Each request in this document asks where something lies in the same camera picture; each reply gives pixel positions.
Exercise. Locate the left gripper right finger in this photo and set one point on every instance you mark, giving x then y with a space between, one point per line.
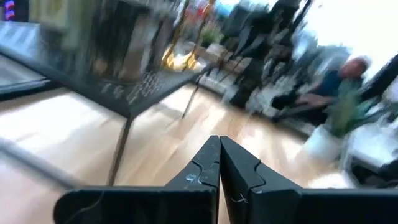
236 168

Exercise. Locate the brown floral candle tin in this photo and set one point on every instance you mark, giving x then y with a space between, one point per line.
124 46

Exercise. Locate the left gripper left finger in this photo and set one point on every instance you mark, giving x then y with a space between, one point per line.
206 165

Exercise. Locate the green potted succulent plant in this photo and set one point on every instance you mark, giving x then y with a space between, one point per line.
342 115

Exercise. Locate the black perforated metal shelf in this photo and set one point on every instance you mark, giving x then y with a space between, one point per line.
124 93

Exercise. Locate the person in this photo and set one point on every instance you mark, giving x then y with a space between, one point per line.
329 84

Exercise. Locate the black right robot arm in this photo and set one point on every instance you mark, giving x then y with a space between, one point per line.
258 31

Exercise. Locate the brass candlestick holder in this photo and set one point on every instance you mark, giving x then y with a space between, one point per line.
169 60
190 60

